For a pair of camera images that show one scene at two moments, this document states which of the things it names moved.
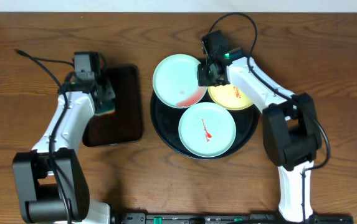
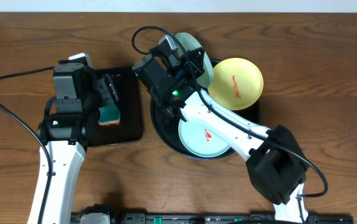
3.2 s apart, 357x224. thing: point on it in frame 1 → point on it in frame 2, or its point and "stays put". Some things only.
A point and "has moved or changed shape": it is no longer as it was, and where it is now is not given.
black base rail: x=223 y=218 stays put
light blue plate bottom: x=207 y=129 stays put
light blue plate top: x=175 y=81 has moved or changed shape
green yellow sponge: x=106 y=106 has moved or changed shape
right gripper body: x=207 y=78 → x=182 y=61
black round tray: x=165 y=121 stays put
